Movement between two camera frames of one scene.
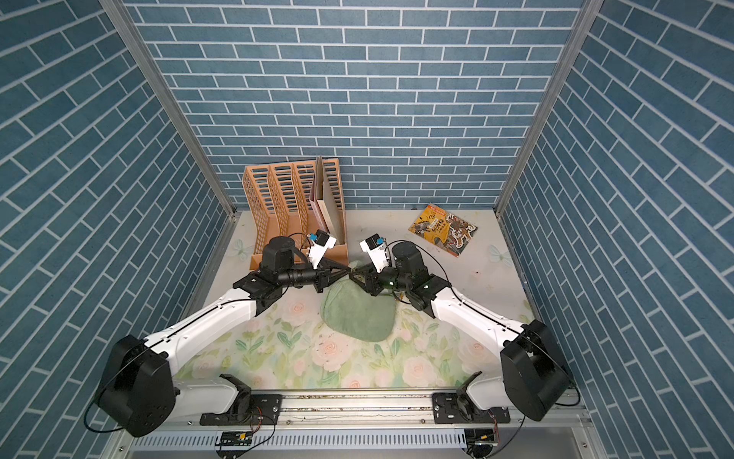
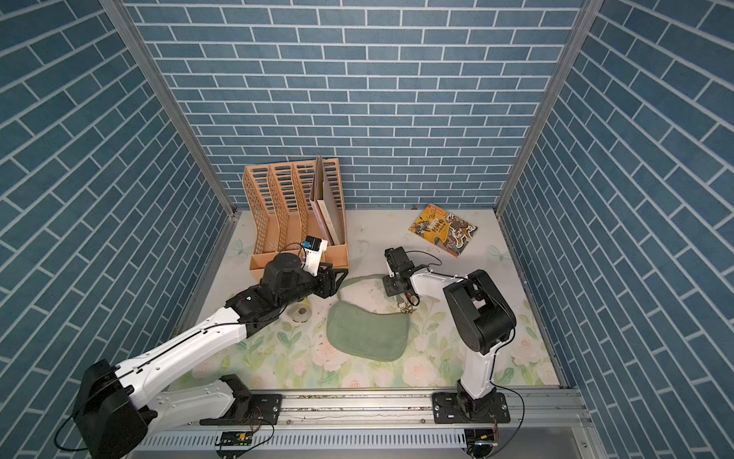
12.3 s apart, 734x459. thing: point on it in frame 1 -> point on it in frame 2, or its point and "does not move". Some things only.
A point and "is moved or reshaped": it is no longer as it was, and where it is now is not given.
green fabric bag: (351, 311) is moved or reshaped
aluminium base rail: (379, 412) does not move
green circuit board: (237, 438) does not move
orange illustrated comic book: (443, 229) does not move
